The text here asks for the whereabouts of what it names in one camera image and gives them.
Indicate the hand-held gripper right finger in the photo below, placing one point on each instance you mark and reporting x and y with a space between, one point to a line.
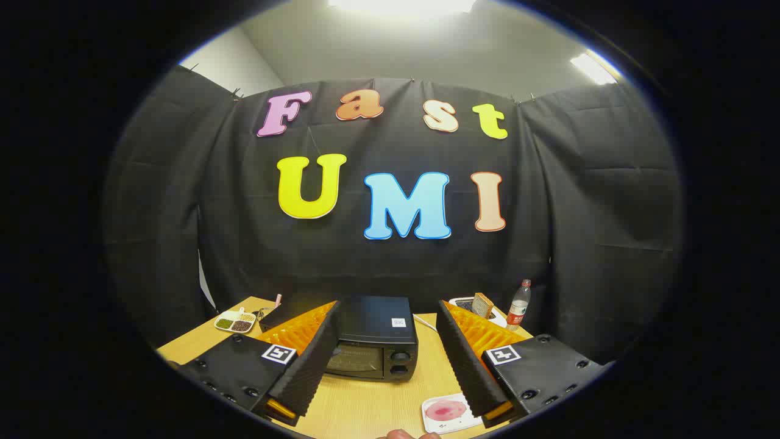
466 360

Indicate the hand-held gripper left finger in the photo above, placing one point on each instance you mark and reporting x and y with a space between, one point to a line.
314 360

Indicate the pink ham slice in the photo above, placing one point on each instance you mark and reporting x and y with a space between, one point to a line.
445 410

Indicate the white square plate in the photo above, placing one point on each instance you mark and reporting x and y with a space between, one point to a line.
457 425

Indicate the black toaster oven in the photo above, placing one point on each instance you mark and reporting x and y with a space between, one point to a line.
375 329

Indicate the white pop-up toaster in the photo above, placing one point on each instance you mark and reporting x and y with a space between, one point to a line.
496 317

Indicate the brown bread slice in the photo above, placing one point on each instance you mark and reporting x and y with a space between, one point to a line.
482 305

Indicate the clear water bottle red label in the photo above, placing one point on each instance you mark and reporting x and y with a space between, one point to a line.
518 308

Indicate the white divided dish of beans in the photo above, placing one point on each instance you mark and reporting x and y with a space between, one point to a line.
234 322

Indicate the ceiling light panel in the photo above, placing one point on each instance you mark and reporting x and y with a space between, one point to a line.
592 68
402 5

